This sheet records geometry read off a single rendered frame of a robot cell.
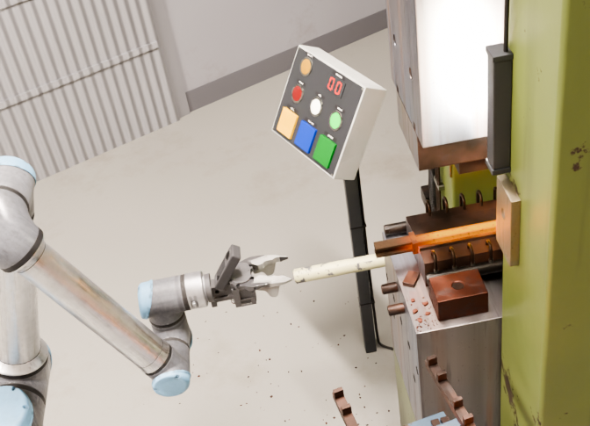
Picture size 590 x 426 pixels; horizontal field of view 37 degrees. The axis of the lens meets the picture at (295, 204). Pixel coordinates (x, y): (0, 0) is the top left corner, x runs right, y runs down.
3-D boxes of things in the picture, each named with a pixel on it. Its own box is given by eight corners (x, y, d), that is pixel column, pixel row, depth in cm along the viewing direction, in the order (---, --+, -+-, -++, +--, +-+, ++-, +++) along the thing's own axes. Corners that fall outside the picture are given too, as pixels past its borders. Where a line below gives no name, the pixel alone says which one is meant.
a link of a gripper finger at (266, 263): (285, 264, 225) (252, 278, 223) (282, 247, 221) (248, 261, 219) (291, 271, 223) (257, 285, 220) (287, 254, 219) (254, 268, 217)
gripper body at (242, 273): (256, 283, 224) (209, 292, 223) (250, 258, 218) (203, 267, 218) (259, 304, 218) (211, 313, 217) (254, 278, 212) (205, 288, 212)
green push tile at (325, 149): (326, 168, 249) (334, 144, 246) (312, 157, 255) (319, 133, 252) (331, 169, 250) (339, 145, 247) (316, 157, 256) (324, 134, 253)
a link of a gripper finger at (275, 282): (294, 292, 217) (258, 291, 219) (291, 274, 213) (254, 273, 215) (291, 301, 214) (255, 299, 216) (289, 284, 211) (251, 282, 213)
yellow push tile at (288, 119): (289, 139, 263) (296, 116, 260) (276, 129, 269) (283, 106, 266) (293, 139, 265) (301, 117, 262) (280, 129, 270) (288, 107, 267)
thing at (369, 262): (296, 288, 268) (293, 276, 265) (293, 277, 273) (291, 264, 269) (437, 261, 269) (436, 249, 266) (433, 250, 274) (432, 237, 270)
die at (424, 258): (425, 286, 216) (424, 261, 211) (406, 235, 232) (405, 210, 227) (592, 255, 217) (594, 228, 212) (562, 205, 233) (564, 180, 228)
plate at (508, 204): (509, 267, 179) (511, 202, 169) (495, 239, 187) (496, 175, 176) (519, 265, 180) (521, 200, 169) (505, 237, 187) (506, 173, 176)
